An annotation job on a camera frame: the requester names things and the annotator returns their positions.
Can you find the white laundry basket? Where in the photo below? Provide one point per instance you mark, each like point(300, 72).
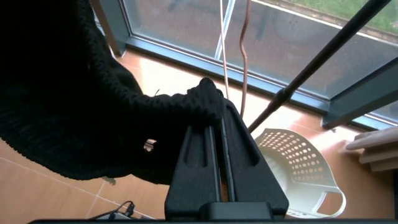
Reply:
point(311, 186)

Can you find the black clothes rack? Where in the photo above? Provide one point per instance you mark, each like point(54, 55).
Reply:
point(311, 69)

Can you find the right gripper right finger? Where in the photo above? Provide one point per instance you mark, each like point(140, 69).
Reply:
point(255, 186)

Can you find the pink clothes hanger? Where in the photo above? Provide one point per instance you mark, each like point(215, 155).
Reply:
point(244, 62)

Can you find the black shorts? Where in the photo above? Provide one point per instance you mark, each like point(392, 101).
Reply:
point(62, 109)

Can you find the beige curtain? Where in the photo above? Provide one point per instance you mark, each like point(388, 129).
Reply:
point(379, 149)

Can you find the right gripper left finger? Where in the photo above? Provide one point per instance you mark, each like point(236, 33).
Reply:
point(192, 186)

